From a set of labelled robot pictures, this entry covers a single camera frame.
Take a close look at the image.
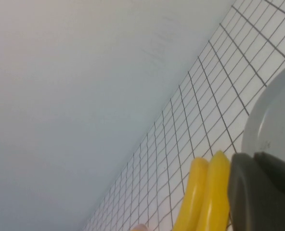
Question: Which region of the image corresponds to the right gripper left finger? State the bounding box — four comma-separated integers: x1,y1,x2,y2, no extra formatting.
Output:
226,152,285,231

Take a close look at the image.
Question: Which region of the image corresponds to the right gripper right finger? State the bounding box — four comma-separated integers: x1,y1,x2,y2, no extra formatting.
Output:
254,151,285,201

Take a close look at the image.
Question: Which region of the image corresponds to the pink round plate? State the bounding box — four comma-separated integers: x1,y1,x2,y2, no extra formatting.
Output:
130,223,148,231

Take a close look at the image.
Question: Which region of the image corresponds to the grey round plate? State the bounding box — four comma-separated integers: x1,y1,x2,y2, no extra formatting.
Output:
238,60,285,157

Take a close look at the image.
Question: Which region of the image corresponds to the yellow banana with stem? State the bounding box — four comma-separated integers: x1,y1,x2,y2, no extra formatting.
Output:
195,150,230,231

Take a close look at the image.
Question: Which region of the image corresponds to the white grid tablecloth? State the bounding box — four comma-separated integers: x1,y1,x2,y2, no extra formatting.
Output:
82,0,285,231

